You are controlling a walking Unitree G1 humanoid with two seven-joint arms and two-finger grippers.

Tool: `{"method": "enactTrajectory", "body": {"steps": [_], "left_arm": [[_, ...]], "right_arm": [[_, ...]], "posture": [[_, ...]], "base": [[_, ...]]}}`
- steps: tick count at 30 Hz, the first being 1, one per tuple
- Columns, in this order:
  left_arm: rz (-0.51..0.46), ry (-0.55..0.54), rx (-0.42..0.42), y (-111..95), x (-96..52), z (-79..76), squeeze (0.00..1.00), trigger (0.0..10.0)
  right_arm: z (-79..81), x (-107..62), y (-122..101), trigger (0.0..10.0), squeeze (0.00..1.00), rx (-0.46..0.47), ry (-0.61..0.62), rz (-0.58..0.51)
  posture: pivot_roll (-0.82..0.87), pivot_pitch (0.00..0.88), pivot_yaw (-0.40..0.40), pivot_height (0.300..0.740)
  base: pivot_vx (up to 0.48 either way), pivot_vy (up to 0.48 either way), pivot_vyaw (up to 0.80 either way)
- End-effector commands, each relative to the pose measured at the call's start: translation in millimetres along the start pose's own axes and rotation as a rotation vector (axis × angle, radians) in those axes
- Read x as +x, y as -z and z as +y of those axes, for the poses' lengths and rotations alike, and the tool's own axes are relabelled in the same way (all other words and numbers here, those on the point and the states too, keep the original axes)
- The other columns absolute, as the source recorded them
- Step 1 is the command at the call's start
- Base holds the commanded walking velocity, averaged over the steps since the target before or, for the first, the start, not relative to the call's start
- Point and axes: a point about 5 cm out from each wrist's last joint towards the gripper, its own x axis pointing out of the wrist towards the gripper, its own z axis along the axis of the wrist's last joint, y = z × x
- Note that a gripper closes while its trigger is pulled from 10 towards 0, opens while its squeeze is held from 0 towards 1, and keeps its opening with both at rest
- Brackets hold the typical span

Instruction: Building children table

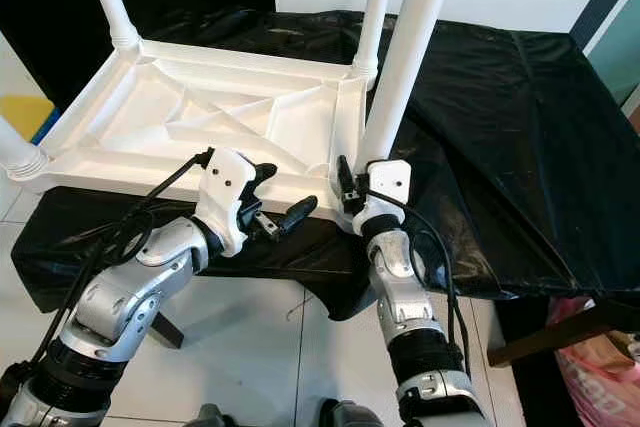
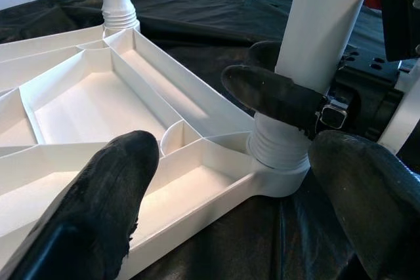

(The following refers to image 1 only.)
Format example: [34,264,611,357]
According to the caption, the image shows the white plastic children table top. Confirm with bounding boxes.
[20,37,371,218]

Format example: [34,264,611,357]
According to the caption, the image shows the black plastic table cover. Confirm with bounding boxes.
[10,7,640,320]

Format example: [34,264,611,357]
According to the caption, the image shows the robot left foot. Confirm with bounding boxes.
[195,404,231,427]

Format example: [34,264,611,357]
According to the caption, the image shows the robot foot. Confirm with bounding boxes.
[195,404,231,427]
[318,399,386,427]

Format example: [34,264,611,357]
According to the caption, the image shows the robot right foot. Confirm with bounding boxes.
[318,399,386,427]

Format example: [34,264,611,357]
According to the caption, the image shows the yellow bin with blue band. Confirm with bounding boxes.
[0,95,61,148]

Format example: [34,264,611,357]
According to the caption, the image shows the pink plastic bag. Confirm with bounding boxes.
[555,297,640,427]

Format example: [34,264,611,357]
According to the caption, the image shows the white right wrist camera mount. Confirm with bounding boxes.
[352,159,413,238]

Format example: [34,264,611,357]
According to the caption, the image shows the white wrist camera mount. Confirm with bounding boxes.
[195,149,259,256]
[352,159,413,238]

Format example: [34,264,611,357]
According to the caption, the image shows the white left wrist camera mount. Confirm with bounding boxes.
[195,149,259,256]

